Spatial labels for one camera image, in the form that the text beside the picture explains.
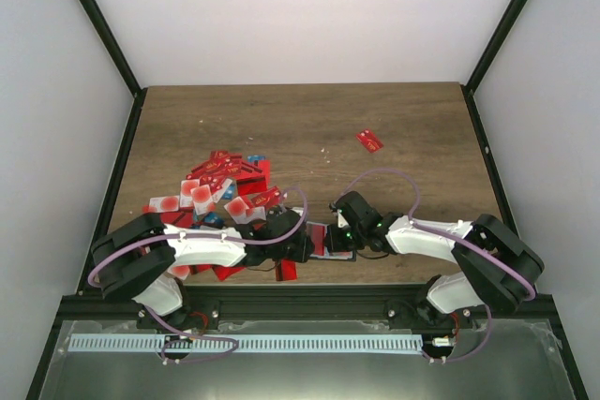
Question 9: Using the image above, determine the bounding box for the red card black stripe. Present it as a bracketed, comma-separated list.
[275, 259, 297, 282]

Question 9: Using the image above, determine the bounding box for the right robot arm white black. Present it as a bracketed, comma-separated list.
[326, 191, 545, 328]

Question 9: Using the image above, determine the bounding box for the blue card top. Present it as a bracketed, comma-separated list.
[247, 155, 266, 163]

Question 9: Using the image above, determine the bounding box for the lone red VIP card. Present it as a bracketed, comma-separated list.
[355, 128, 383, 154]

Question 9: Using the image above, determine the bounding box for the white red circle card left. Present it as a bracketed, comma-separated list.
[147, 196, 180, 214]

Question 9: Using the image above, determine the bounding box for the red VIP card top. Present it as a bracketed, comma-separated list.
[186, 156, 232, 180]

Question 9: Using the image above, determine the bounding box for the red VIP card centre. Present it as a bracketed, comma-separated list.
[250, 186, 283, 210]

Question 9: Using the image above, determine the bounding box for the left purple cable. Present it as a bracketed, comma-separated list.
[87, 185, 310, 366]

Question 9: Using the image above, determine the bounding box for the black aluminium frame rail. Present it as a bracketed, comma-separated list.
[55, 284, 560, 330]

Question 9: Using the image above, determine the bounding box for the black leather card holder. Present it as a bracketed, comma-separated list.
[307, 222, 356, 261]

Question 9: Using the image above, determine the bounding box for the white red circle card centre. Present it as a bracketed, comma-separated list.
[224, 196, 254, 225]

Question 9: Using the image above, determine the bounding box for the light blue slotted cable duct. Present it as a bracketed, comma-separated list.
[67, 333, 423, 355]

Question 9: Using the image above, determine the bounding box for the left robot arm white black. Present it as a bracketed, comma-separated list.
[87, 207, 315, 329]

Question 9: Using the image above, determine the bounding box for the white red circle card upper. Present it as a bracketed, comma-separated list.
[190, 185, 216, 215]

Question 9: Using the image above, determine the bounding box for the white red circle card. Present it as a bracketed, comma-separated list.
[224, 196, 254, 225]
[190, 185, 216, 215]
[147, 196, 180, 214]

